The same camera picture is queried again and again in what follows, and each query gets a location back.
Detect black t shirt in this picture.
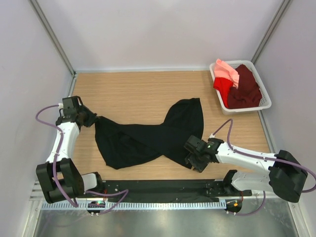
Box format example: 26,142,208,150
95,98,204,169

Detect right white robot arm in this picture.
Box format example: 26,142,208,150
184,136,308,203

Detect red t shirt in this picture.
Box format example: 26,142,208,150
213,78,233,108

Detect maroon t shirt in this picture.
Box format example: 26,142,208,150
227,64,262,109

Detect white plastic basket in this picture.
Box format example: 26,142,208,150
209,60,272,115

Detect pink t shirt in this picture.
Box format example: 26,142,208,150
214,59,239,88

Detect white slotted cable duct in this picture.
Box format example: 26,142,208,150
41,199,226,211

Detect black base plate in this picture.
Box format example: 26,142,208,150
88,179,252,202

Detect left aluminium frame post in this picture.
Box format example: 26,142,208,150
29,0,77,77

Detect aluminium frame post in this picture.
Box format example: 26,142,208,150
29,0,77,77
251,0,293,64

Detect right aluminium frame post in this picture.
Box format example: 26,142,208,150
251,0,293,64

